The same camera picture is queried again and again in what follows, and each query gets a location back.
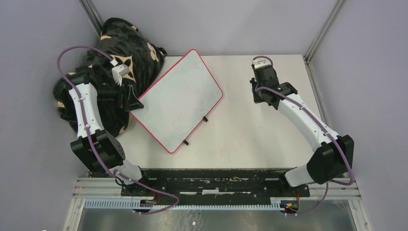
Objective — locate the black floral plush blanket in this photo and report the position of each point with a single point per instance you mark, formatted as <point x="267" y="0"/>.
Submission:
<point x="124" y="43"/>

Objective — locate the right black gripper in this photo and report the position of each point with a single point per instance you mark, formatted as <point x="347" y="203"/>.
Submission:
<point x="257" y="98"/>

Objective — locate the red framed whiteboard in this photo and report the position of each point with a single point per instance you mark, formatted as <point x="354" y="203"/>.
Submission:
<point x="178" y="101"/>

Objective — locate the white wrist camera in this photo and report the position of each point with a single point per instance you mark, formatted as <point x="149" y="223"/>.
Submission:
<point x="119" y="72"/>
<point x="260" y="63"/>

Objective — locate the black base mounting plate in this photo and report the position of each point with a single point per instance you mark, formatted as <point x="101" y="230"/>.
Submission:
<point x="215" y="186"/>

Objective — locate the aluminium frame rail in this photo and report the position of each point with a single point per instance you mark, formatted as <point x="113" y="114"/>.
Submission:
<point x="106" y="188"/>

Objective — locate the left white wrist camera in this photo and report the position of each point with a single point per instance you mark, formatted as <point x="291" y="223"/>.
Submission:
<point x="119" y="72"/>

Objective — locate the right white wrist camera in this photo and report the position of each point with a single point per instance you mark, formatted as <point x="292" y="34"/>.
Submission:
<point x="260" y="63"/>

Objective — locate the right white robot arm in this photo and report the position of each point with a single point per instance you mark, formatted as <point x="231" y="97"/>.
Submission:
<point x="332" y="153"/>

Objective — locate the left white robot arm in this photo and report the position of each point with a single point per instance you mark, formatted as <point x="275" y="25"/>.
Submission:
<point x="95" y="146"/>

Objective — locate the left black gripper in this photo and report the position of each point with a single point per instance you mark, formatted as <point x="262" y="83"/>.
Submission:
<point x="132" y="104"/>

